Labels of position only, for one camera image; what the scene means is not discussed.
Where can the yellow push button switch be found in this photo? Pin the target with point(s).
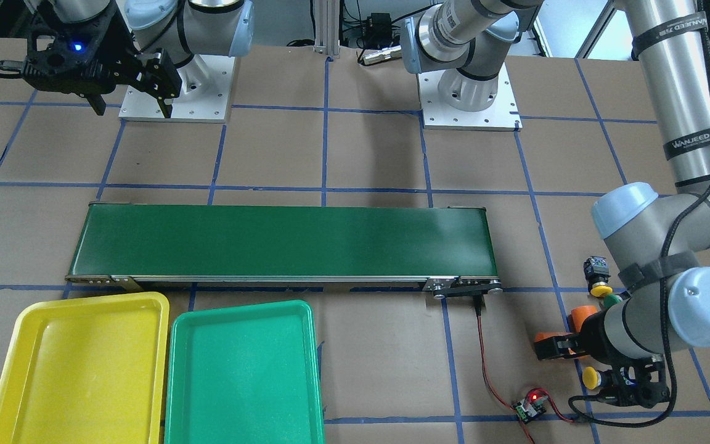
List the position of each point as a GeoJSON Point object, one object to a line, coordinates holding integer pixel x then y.
{"type": "Point", "coordinates": [594, 379]}
{"type": "Point", "coordinates": [597, 274]}

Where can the small motor controller board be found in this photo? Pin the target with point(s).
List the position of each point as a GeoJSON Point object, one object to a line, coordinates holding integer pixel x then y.
{"type": "Point", "coordinates": [531, 406]}

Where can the green plastic tray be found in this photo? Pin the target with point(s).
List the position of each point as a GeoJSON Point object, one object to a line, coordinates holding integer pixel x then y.
{"type": "Point", "coordinates": [245, 374]}

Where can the aluminium frame post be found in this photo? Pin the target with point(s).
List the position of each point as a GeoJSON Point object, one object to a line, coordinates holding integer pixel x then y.
{"type": "Point", "coordinates": [327, 27]}

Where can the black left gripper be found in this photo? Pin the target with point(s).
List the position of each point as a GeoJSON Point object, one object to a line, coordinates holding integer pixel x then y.
{"type": "Point", "coordinates": [590, 338]}

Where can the yellow plastic tray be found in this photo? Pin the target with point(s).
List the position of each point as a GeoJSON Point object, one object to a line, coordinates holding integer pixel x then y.
{"type": "Point", "coordinates": [87, 370]}

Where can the orange cylinder with 4680 print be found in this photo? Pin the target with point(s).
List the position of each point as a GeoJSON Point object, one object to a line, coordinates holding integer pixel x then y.
{"type": "Point", "coordinates": [579, 314]}

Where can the green push button switch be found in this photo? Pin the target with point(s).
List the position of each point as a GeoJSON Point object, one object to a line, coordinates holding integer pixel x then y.
{"type": "Point", "coordinates": [611, 300]}

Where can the green conveyor belt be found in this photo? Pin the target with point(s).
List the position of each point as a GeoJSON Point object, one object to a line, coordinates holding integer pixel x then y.
{"type": "Point", "coordinates": [448, 251]}

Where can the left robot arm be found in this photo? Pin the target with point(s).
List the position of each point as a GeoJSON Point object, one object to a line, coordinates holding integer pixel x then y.
{"type": "Point", "coordinates": [588, 127]}

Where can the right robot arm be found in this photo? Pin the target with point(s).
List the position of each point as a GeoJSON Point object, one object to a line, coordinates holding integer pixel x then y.
{"type": "Point", "coordinates": [176, 58]}

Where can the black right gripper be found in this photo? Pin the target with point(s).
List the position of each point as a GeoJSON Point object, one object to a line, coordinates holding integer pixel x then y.
{"type": "Point", "coordinates": [122, 52]}

